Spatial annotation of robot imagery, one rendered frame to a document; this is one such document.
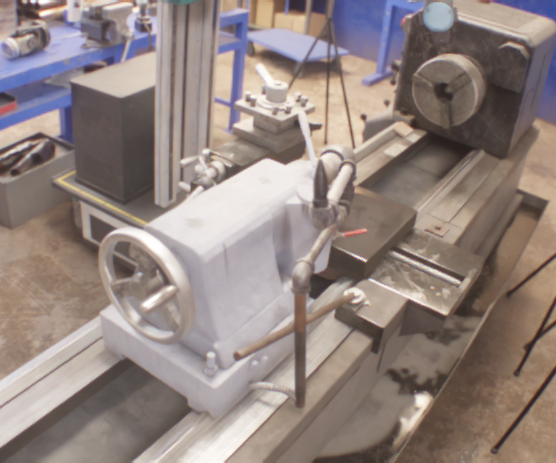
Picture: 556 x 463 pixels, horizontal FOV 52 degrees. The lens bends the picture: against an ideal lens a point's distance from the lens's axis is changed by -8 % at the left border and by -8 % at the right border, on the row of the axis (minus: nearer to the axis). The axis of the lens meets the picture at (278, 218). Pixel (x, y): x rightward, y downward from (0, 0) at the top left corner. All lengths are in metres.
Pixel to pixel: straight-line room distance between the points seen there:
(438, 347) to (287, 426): 0.99
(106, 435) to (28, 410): 0.18
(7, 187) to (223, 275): 2.19
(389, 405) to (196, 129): 1.57
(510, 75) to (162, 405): 1.63
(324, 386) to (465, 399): 1.32
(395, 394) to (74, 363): 1.00
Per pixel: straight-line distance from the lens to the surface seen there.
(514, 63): 2.27
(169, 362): 1.17
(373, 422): 1.80
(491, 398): 2.58
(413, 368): 1.99
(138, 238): 1.00
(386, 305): 1.44
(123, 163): 2.68
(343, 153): 1.50
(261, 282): 1.19
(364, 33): 6.28
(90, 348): 1.34
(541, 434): 2.54
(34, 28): 3.11
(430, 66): 2.21
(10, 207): 3.23
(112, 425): 1.33
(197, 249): 1.05
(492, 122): 2.40
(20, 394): 1.28
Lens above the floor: 1.77
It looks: 32 degrees down
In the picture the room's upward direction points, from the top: 6 degrees clockwise
